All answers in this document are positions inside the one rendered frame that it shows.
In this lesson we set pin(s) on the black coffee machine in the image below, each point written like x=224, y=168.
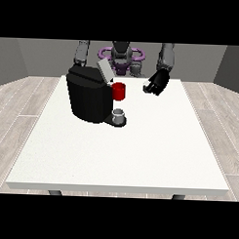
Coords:
x=88, y=94

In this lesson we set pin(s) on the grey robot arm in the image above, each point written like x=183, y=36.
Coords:
x=166, y=58
x=81, y=53

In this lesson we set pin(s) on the dark table leg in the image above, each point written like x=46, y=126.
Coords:
x=178, y=197
x=55, y=192

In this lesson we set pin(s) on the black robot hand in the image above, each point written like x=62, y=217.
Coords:
x=160, y=80

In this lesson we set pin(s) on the red pod holder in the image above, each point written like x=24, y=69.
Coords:
x=119, y=91

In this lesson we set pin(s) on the grey robot trunk purple rings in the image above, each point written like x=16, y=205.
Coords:
x=120, y=56

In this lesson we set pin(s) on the small grey coffee pod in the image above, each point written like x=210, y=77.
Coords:
x=145, y=86

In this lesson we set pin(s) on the small grey cup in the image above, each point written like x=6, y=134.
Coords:
x=118, y=116

